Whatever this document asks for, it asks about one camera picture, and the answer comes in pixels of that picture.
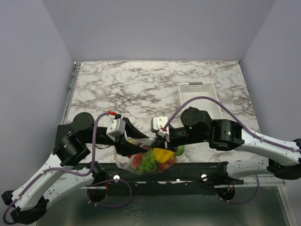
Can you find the metal table edge strip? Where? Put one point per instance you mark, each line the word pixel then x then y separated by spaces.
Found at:
pixel 71 89

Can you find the yellow bell pepper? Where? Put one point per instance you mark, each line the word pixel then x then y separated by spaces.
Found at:
pixel 162 155

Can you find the green lime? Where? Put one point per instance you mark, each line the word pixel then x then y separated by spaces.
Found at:
pixel 180 151

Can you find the green grape bunch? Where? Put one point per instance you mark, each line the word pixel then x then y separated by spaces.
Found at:
pixel 148 164

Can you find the clear zip top bag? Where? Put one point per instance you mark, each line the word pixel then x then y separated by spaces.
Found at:
pixel 125 162

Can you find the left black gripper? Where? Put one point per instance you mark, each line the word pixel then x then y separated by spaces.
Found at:
pixel 125 148

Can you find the aluminium extrusion rail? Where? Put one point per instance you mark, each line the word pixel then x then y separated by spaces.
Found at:
pixel 264 180

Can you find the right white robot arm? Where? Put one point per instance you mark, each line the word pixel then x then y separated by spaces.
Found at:
pixel 281 159

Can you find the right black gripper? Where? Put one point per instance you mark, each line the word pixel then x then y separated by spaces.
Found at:
pixel 162 142

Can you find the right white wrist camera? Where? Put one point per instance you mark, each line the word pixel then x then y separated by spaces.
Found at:
pixel 157 125

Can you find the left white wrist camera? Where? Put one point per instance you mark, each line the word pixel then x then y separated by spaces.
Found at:
pixel 116 128

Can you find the black mounting rail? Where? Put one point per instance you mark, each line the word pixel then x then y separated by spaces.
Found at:
pixel 179 179

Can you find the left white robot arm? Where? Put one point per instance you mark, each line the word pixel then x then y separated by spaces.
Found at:
pixel 72 164

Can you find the red watermelon slice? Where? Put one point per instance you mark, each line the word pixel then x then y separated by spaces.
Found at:
pixel 137 160

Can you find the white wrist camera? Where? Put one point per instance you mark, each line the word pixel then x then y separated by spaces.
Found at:
pixel 116 128
pixel 157 125

